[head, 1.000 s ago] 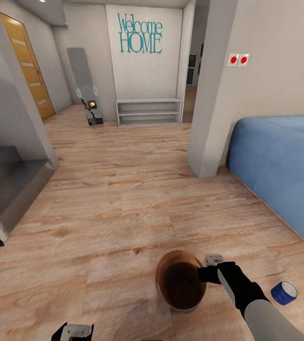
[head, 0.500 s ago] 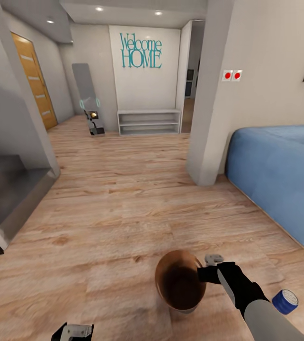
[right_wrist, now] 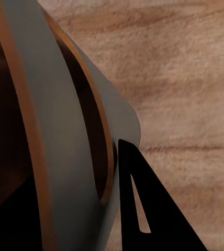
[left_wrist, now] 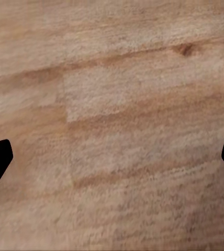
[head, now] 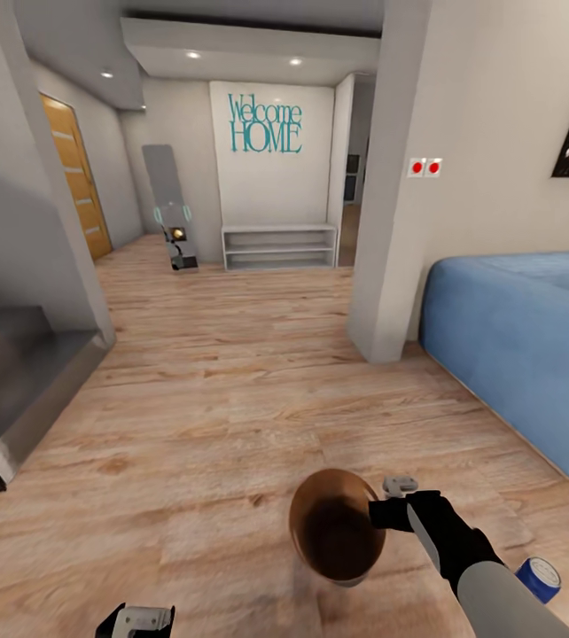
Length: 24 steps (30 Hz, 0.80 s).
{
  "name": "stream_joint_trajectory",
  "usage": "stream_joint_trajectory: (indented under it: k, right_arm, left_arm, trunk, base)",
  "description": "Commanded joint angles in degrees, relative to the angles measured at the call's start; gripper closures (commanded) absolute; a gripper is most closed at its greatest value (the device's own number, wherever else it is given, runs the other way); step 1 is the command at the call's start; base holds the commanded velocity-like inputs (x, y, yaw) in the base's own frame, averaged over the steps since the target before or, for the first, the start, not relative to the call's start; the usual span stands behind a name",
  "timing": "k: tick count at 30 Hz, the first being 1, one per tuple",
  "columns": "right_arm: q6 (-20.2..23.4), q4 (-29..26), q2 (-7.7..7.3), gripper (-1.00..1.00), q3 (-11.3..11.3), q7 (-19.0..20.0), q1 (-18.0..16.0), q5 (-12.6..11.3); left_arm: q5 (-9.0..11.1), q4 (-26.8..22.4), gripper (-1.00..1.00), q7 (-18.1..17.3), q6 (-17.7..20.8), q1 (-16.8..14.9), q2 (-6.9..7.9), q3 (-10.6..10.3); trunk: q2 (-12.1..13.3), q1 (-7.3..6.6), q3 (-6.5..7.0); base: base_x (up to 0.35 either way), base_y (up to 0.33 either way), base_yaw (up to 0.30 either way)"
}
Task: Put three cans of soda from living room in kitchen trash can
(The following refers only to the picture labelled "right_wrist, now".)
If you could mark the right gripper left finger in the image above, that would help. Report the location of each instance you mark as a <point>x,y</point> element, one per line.
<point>20,228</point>

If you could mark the trash can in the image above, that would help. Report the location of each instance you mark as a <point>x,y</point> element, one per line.
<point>60,119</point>

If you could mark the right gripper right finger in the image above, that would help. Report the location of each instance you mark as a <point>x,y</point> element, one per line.
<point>170,230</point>

